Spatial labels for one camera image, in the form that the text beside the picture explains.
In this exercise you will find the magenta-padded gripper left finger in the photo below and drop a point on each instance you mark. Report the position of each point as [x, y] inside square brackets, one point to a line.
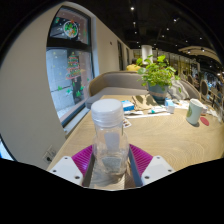
[80, 160]

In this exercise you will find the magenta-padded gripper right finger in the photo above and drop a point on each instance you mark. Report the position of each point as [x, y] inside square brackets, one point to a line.
[141, 160]

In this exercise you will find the clear plastic bottle white cap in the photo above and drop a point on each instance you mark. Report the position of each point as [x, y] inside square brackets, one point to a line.
[108, 133]

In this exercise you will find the small printed card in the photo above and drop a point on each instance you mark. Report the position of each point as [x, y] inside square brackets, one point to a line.
[127, 123]

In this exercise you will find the flat blue white box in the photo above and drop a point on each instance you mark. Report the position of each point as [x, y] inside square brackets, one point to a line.
[128, 105]

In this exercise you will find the small blue white carton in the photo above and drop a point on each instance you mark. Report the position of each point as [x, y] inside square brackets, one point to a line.
[169, 106]

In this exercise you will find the flat round red coaster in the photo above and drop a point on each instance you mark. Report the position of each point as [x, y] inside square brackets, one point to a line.
[205, 121]

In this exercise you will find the grey curved sofa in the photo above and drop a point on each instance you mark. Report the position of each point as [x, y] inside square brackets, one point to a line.
[113, 83]

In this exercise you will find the green potted plant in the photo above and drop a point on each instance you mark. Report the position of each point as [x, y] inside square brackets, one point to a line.
[156, 75]

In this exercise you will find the person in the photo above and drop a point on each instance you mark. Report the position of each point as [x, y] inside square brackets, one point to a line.
[133, 67]

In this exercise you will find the decorated window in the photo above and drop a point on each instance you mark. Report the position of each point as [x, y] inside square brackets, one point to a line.
[68, 66]

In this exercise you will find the group of dining chairs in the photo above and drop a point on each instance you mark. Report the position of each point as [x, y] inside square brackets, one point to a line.
[203, 86]

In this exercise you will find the group of ceiling lights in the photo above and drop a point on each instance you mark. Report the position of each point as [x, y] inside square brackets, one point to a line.
[132, 8]

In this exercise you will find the white wall socket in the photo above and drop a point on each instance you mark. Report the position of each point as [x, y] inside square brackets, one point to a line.
[50, 154]

